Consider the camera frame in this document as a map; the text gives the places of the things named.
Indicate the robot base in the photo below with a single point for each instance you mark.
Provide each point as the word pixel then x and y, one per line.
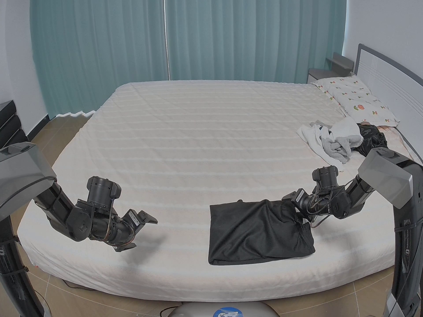
pixel 221 310

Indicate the pile of clothes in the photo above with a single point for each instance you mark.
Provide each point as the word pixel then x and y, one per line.
pixel 343 134

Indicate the white printed pillow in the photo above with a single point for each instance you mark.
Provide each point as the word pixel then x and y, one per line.
pixel 357 99

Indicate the black T-shirt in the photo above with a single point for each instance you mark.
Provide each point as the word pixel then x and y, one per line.
pixel 257 233

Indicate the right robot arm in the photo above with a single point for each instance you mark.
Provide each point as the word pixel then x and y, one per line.
pixel 386 173

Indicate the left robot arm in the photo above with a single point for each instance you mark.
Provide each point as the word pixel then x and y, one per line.
pixel 19 177

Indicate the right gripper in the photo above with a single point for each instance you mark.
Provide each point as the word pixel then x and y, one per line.
pixel 300 198

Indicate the black shiny garment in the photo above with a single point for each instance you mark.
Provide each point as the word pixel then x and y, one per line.
pixel 373 139

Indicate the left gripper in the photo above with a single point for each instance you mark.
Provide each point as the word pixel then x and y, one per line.
pixel 127 228

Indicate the bed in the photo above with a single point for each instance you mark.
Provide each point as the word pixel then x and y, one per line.
pixel 198 137

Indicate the black chest of drawers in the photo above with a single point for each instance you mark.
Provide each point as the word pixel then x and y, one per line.
pixel 10 124

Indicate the grey bedside table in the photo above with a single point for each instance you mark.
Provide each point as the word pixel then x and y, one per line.
pixel 325 74

